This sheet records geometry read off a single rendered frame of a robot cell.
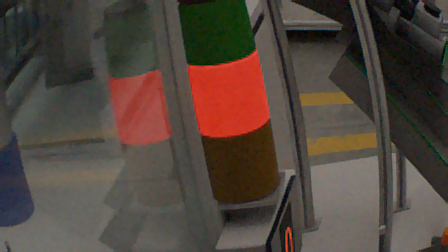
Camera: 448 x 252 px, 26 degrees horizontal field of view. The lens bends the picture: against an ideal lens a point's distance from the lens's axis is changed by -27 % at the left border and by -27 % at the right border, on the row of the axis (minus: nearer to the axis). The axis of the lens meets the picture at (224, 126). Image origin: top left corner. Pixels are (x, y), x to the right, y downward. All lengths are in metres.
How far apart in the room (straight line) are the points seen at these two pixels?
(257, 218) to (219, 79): 0.11
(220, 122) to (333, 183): 1.00
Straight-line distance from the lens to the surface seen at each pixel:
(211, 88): 0.85
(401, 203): 1.69
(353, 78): 1.30
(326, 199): 1.79
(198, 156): 0.88
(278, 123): 2.93
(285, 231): 0.90
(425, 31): 1.31
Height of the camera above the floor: 1.62
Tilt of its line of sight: 21 degrees down
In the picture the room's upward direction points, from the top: 11 degrees counter-clockwise
